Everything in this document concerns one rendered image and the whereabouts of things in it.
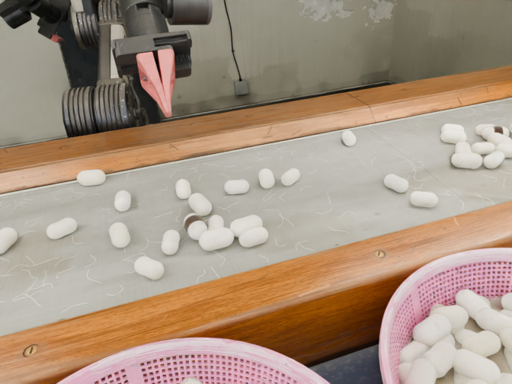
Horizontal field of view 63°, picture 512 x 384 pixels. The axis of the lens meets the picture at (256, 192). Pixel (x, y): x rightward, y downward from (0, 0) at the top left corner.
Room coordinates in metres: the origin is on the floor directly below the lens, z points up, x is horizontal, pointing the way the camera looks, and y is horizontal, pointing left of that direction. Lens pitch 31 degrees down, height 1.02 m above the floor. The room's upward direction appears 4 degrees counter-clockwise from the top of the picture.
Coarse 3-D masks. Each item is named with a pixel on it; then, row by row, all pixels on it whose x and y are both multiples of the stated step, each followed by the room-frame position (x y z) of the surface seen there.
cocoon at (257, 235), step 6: (258, 228) 0.36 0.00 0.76; (240, 234) 0.36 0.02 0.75; (246, 234) 0.36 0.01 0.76; (252, 234) 0.36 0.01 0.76; (258, 234) 0.36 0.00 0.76; (264, 234) 0.36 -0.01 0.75; (240, 240) 0.35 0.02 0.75; (246, 240) 0.35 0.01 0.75; (252, 240) 0.35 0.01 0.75; (258, 240) 0.35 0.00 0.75; (264, 240) 0.36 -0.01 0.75; (246, 246) 0.35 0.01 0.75
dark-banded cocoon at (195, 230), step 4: (188, 216) 0.39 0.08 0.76; (184, 220) 0.39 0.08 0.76; (192, 224) 0.38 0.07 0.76; (196, 224) 0.37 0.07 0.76; (200, 224) 0.37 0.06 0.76; (204, 224) 0.38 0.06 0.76; (188, 228) 0.38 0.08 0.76; (192, 228) 0.37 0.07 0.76; (196, 228) 0.37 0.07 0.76; (200, 228) 0.37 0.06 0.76; (204, 228) 0.37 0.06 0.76; (188, 232) 0.37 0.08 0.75; (192, 232) 0.37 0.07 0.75; (196, 232) 0.37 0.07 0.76; (200, 232) 0.37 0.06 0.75; (192, 236) 0.37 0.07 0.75; (196, 236) 0.37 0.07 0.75
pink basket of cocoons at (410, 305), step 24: (432, 264) 0.28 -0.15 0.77; (456, 264) 0.28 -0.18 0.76; (480, 264) 0.29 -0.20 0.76; (504, 264) 0.29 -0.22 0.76; (408, 288) 0.25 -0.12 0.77; (432, 288) 0.27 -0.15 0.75; (456, 288) 0.28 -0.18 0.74; (480, 288) 0.28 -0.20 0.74; (504, 288) 0.28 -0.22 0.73; (408, 312) 0.25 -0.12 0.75; (384, 336) 0.20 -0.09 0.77; (408, 336) 0.24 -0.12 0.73; (384, 360) 0.18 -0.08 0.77
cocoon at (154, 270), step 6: (138, 258) 0.33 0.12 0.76; (144, 258) 0.32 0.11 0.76; (150, 258) 0.33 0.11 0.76; (138, 264) 0.32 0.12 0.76; (144, 264) 0.32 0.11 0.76; (150, 264) 0.31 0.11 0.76; (156, 264) 0.31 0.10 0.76; (138, 270) 0.32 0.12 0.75; (144, 270) 0.31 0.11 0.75; (150, 270) 0.31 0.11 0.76; (156, 270) 0.31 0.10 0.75; (162, 270) 0.31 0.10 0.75; (150, 276) 0.31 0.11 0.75; (156, 276) 0.31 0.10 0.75
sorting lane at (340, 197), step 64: (384, 128) 0.65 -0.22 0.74; (64, 192) 0.50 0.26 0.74; (128, 192) 0.49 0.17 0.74; (192, 192) 0.48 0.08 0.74; (256, 192) 0.47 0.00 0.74; (320, 192) 0.46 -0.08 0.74; (384, 192) 0.45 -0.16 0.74; (448, 192) 0.44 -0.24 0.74; (0, 256) 0.37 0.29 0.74; (64, 256) 0.36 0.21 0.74; (128, 256) 0.35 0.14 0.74; (192, 256) 0.35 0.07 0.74; (256, 256) 0.34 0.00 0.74; (0, 320) 0.27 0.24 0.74
